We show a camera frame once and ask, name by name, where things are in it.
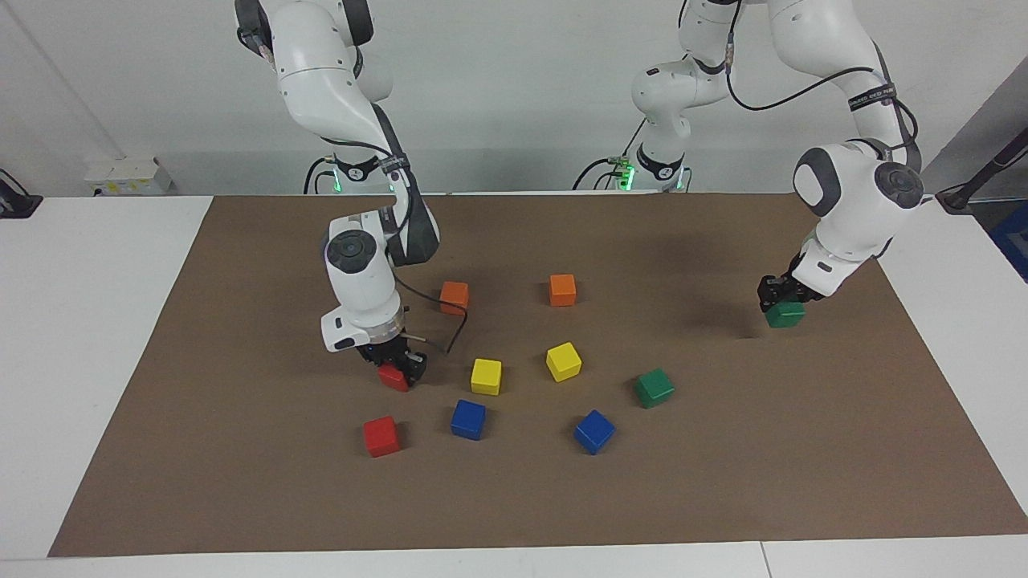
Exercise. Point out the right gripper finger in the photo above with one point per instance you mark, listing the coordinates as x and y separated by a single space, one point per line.
416 368
369 357

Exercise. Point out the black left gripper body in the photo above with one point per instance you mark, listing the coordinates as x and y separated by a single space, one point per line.
803 277

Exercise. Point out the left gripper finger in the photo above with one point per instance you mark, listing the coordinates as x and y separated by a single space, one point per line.
811 298
769 293

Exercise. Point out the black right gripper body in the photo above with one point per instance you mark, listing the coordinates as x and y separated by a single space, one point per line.
387 347

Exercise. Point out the red wooden block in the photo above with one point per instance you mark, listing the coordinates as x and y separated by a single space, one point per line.
393 377
381 436

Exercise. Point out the green wooden block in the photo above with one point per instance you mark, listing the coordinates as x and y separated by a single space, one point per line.
654 388
785 315

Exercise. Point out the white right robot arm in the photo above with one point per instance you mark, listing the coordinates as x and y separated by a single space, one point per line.
321 72

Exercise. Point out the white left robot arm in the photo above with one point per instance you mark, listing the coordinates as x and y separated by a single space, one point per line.
851 201

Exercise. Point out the yellow wooden block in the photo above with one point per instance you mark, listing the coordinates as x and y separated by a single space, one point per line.
563 361
486 376

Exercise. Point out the orange wooden block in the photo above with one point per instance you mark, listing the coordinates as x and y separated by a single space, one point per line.
563 290
454 297

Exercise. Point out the black stand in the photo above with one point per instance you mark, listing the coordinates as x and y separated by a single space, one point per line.
960 197

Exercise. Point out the tilted blue wooden block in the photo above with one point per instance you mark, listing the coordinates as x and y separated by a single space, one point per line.
594 431

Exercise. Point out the brown table mat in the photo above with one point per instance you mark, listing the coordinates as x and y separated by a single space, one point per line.
241 498

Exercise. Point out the blue crate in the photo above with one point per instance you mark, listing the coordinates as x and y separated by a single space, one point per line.
1013 241

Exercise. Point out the white power strip box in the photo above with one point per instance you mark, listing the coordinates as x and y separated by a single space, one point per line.
128 178

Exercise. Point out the black device on table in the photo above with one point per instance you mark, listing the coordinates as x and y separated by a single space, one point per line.
16 205

